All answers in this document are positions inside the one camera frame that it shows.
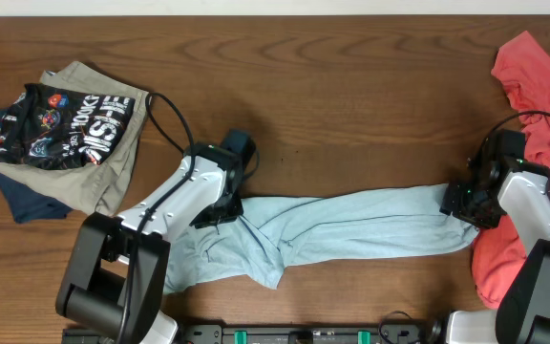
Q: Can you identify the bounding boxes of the light blue t-shirt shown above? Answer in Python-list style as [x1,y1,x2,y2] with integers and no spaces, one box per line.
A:
[164,184,477,294]

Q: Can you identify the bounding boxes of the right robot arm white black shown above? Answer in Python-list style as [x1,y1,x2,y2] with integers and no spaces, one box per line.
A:
[440,157,550,344]

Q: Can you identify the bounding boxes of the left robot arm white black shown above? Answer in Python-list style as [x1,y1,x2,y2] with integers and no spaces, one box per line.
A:
[55,139,256,343]

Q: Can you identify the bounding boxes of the red t-shirt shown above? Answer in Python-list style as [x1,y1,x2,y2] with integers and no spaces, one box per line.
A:
[472,32,550,309]

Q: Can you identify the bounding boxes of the beige folded garment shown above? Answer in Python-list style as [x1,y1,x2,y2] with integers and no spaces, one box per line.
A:
[0,61,147,215]

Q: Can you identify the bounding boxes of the black printed folded shirt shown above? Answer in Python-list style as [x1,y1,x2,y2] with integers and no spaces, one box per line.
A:
[0,83,136,170]

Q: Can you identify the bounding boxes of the navy folded garment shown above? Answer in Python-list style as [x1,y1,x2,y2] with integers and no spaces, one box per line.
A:
[0,110,72,224]

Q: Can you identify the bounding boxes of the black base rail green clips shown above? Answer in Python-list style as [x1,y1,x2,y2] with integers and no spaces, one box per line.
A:
[174,311,447,344]

